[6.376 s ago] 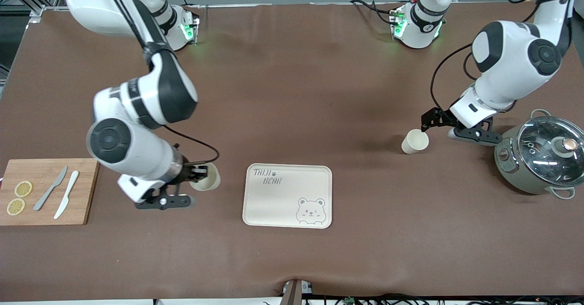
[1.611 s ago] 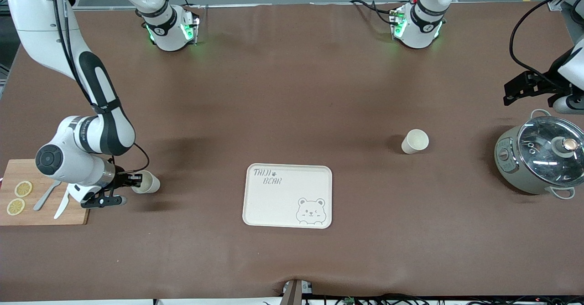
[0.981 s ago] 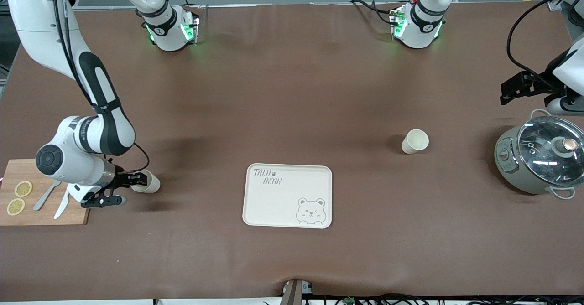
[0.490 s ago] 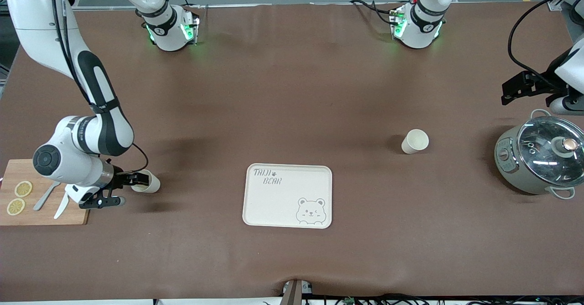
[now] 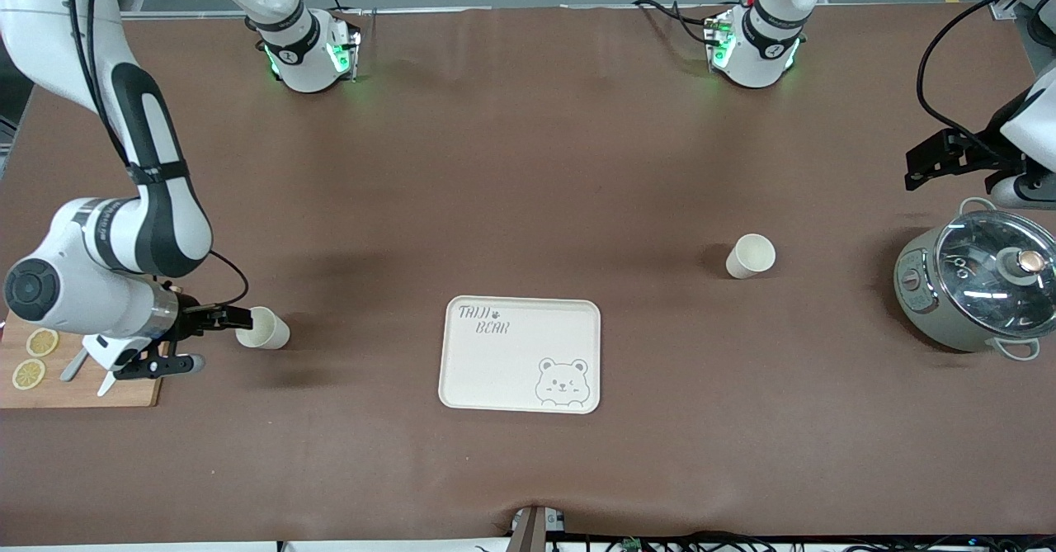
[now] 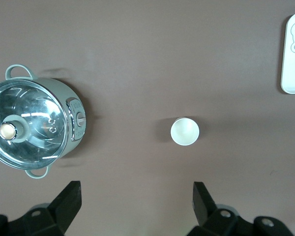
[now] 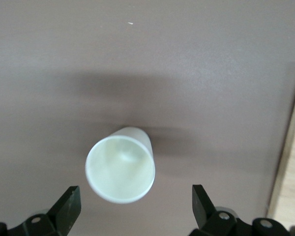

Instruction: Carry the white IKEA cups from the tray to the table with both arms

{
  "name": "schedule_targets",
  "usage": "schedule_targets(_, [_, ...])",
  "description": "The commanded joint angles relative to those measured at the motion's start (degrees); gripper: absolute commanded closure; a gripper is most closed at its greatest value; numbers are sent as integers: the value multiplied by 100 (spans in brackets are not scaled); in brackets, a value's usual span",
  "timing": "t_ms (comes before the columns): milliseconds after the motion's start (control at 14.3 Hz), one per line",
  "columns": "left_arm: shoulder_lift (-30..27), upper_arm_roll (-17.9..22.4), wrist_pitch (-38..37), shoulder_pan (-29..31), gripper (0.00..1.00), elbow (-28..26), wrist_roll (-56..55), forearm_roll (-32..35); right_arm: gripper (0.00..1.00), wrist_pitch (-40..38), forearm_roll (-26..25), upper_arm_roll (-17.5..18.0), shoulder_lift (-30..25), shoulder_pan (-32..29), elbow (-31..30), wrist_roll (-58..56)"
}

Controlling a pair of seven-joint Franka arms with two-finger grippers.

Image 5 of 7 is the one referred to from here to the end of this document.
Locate cream tray with bear print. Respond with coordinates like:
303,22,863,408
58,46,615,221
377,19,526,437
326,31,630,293
437,296,601,415

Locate grey-green electric cooking pot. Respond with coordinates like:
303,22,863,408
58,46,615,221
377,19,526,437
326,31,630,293
893,197,1056,362

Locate black left base cables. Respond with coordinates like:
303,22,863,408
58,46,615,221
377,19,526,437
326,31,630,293
633,0,719,45

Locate bamboo cutting board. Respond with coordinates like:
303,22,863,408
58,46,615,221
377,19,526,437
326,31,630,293
0,313,170,409

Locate glass pot lid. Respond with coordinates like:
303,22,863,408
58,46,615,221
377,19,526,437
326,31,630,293
935,212,1056,328

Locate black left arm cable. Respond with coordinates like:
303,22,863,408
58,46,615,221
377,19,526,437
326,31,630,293
917,0,1056,155

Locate aluminium camera post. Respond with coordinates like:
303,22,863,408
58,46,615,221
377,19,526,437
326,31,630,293
510,505,567,552

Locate white paper cup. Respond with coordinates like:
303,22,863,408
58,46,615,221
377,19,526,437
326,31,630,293
235,305,291,351
725,234,777,280

